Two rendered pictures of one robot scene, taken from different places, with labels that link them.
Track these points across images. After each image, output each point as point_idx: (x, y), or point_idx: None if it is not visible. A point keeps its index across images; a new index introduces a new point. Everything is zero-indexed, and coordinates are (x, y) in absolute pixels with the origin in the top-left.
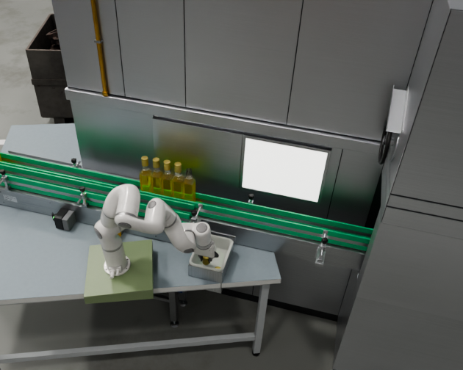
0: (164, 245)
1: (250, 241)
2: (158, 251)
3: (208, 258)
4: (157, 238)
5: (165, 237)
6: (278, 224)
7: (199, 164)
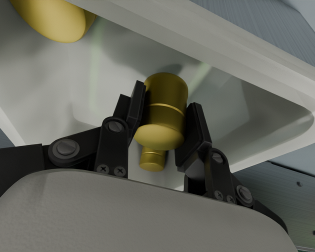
0: (284, 156)
1: (3, 140)
2: None
3: (142, 122)
4: (293, 176)
5: (277, 181)
6: None
7: None
